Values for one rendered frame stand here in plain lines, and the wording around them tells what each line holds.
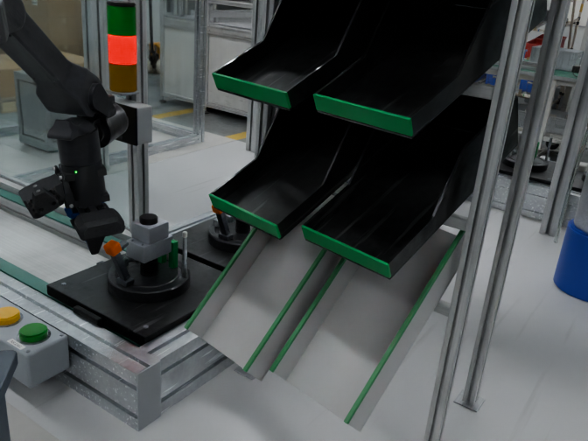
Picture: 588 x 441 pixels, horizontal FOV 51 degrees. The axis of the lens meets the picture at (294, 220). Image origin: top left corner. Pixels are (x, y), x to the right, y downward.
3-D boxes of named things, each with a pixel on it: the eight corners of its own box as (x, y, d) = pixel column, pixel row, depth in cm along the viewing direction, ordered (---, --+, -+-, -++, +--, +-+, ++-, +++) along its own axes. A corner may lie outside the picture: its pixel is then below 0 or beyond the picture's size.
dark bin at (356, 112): (411, 140, 62) (403, 74, 57) (317, 112, 70) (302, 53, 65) (546, 17, 75) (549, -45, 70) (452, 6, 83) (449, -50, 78)
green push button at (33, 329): (30, 351, 89) (29, 339, 89) (14, 341, 91) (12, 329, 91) (54, 339, 93) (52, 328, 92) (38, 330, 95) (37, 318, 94)
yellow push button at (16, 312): (2, 333, 93) (1, 322, 92) (-13, 324, 95) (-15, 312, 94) (26, 323, 96) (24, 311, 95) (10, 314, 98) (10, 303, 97)
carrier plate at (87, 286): (145, 348, 93) (144, 336, 92) (46, 294, 105) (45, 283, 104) (245, 290, 111) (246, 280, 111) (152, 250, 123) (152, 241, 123)
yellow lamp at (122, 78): (122, 94, 112) (121, 66, 110) (103, 88, 114) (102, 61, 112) (143, 90, 116) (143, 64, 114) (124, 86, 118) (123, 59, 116)
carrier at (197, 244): (250, 288, 113) (254, 225, 108) (157, 248, 125) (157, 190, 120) (321, 248, 131) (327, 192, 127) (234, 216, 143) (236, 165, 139)
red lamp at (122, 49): (121, 66, 110) (120, 37, 108) (102, 61, 112) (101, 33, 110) (143, 63, 114) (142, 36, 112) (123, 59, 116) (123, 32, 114)
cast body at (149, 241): (143, 264, 102) (143, 225, 99) (125, 255, 104) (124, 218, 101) (179, 248, 108) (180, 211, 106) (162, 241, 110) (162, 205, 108)
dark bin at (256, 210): (280, 241, 75) (264, 194, 71) (213, 207, 84) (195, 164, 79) (413, 122, 88) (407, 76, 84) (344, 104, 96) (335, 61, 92)
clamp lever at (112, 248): (125, 283, 101) (110, 249, 96) (116, 279, 102) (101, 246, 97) (140, 269, 103) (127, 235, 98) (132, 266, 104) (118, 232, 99)
